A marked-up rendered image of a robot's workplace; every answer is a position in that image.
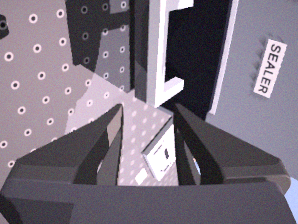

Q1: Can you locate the dark grey boxy machine housing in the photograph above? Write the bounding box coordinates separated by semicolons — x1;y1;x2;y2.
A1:
135;0;298;181

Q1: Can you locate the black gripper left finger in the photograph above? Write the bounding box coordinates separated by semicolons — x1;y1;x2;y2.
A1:
5;103;124;185

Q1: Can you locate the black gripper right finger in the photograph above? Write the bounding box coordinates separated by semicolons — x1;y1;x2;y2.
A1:
173;103;292;195

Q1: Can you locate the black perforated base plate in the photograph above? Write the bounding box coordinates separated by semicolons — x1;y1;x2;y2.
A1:
0;0;178;190

